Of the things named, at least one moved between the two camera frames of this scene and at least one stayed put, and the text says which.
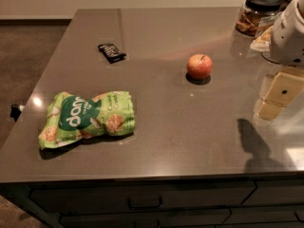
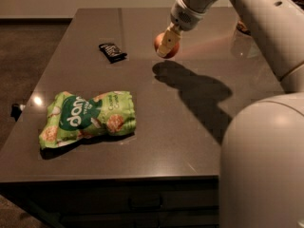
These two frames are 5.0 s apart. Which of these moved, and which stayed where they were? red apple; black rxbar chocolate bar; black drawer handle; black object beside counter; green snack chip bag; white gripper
Moved: red apple; white gripper
Stayed: black rxbar chocolate bar; black object beside counter; black drawer handle; green snack chip bag
